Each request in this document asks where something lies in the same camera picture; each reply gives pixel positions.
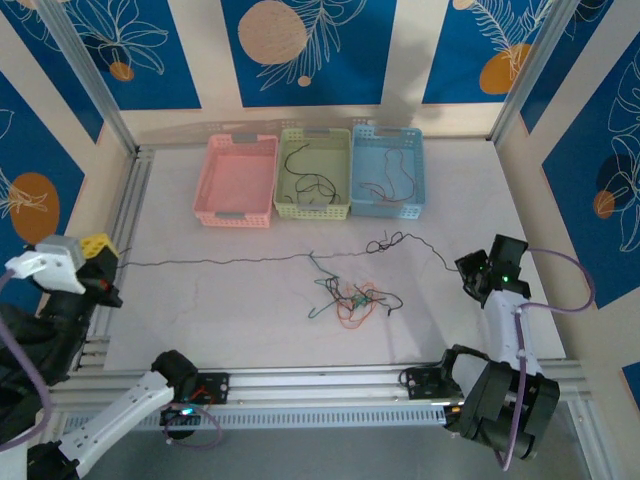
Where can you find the aluminium lower frame rail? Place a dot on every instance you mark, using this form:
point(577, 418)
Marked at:
point(585, 440)

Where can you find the light green perforated plastic basket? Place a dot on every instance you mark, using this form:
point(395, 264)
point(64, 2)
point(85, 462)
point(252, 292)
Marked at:
point(325, 160)

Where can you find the aluminium frame post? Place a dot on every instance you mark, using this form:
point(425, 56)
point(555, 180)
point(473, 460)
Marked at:
point(527, 75)
point(92, 75)

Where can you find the grey metal lower panel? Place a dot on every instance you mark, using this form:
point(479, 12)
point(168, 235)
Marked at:
point(320, 455)

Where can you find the small controller board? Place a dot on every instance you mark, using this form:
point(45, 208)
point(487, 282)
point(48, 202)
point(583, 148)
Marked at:
point(180, 415)

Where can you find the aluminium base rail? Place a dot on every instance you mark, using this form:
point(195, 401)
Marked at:
point(320, 382)

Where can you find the light blue perforated plastic basket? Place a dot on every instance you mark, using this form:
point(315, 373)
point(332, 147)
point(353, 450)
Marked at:
point(370, 165)

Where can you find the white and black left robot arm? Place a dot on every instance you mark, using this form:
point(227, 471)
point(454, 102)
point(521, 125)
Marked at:
point(125, 410)

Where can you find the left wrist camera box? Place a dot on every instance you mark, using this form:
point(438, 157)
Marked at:
point(50, 270)

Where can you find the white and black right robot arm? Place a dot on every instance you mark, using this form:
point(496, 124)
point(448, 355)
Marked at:
point(500, 330)

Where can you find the pink perforated plastic basket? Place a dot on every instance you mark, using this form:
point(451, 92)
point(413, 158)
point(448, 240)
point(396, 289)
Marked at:
point(235, 180)

